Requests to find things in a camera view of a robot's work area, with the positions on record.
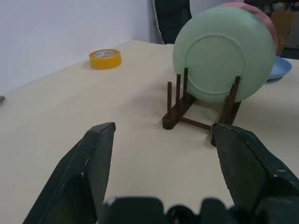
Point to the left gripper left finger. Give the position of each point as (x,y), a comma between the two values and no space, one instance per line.
(77,172)

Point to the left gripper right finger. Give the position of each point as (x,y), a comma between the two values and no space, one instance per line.
(245,168)

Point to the green plate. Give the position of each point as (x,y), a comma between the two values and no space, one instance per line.
(217,58)

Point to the pink plate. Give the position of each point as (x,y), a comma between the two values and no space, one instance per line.
(264,16)

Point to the wooden dish rack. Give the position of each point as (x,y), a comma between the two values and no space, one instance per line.
(171,121)

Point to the blue plate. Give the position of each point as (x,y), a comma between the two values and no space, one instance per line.
(280,67)

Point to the yellow tape roll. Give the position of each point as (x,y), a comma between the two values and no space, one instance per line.
(105,60)

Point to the cardboard box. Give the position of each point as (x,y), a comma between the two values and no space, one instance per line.
(283,25)

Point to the black chair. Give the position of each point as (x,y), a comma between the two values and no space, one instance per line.
(172,21)

